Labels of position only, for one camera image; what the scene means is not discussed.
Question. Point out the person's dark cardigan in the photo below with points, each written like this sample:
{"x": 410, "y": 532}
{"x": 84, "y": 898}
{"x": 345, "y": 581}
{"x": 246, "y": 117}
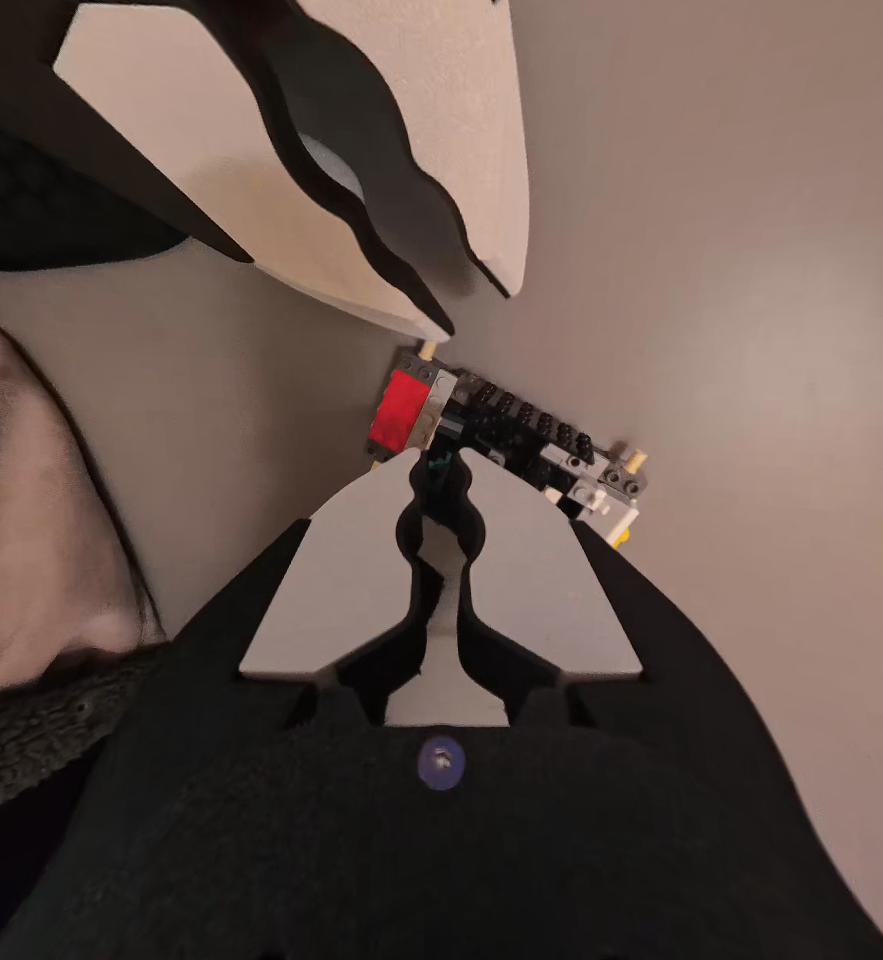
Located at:
{"x": 36, "y": 735}

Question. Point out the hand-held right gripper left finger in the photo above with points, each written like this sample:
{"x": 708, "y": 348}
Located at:
{"x": 336, "y": 592}

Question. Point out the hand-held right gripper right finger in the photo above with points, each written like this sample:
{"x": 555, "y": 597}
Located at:
{"x": 546, "y": 592}

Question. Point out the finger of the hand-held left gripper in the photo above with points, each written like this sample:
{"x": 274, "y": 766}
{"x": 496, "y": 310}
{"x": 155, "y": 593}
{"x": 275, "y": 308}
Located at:
{"x": 471, "y": 112}
{"x": 186, "y": 135}

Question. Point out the person's beige hoodie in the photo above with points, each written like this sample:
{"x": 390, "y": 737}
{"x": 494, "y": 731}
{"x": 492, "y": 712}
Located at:
{"x": 29, "y": 487}

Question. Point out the person's left forearm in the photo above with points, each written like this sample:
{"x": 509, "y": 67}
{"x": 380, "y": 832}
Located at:
{"x": 36, "y": 202}

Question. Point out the partly built brick car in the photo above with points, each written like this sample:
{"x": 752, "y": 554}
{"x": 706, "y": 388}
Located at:
{"x": 404, "y": 409}

